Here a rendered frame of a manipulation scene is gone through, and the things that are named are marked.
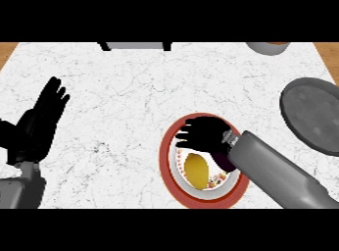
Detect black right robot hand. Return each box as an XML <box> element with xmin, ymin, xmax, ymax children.
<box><xmin>174</xmin><ymin>116</ymin><xmax>234</xmax><ymax>154</ymax></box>

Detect dark purple eggplant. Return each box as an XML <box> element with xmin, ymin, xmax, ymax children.
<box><xmin>212</xmin><ymin>150</ymin><xmax>239</xmax><ymax>174</ymax></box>

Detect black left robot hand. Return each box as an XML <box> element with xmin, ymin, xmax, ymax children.
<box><xmin>0</xmin><ymin>76</ymin><xmax>72</xmax><ymax>166</ymax></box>

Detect dark grey pan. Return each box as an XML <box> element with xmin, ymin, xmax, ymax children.
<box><xmin>280</xmin><ymin>76</ymin><xmax>339</xmax><ymax>158</ymax></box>

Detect red rimmed white plate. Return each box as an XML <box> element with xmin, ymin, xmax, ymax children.
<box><xmin>159</xmin><ymin>112</ymin><xmax>252</xmax><ymax>210</ymax></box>

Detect grey round pot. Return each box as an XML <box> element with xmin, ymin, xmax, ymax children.
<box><xmin>245</xmin><ymin>42</ymin><xmax>294</xmax><ymax>57</ymax></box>

